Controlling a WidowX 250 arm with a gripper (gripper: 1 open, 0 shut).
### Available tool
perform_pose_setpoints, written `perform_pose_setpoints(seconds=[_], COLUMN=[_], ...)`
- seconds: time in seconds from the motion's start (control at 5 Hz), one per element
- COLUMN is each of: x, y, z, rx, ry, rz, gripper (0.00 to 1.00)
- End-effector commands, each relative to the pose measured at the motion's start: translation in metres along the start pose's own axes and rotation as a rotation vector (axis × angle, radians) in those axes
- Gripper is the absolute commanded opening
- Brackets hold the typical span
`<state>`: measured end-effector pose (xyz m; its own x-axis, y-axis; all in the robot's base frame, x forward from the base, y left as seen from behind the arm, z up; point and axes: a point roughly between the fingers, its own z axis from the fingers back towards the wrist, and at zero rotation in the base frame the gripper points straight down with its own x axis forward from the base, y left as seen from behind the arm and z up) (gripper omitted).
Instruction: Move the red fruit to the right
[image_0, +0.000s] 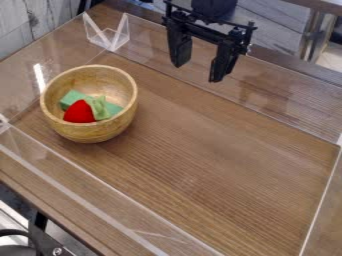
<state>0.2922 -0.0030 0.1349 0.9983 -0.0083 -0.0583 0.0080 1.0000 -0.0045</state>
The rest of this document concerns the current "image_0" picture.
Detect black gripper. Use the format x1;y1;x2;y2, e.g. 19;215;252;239
163;0;258;82

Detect red strawberry toy green leaves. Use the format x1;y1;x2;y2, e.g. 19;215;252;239
63;96;111;123

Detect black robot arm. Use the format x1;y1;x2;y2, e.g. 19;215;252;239
163;0;258;83

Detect metal table leg background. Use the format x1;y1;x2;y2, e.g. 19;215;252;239
300;10;337;63

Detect wooden bowl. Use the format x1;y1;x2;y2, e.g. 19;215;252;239
41;65;138;143

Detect green rectangular block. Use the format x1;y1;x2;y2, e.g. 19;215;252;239
61;90;123;116

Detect clear acrylic front barrier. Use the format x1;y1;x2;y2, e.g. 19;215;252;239
0;115;225;256

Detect clear acrylic corner bracket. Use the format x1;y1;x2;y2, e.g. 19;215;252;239
82;13;130;52

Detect black table frame bracket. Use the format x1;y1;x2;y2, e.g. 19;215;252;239
29;212;75;256

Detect black cable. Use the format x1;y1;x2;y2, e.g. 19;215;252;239
0;228;38;248

